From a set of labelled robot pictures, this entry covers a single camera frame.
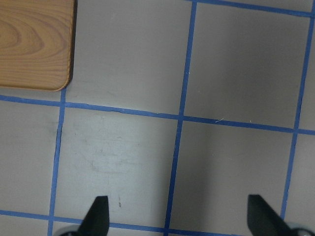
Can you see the wooden tray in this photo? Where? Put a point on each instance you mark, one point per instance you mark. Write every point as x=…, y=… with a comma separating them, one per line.
x=37, y=43

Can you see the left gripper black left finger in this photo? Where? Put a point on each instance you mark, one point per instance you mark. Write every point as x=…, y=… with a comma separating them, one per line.
x=96, y=221

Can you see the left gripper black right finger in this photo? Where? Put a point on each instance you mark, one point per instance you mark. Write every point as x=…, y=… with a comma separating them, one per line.
x=262, y=220

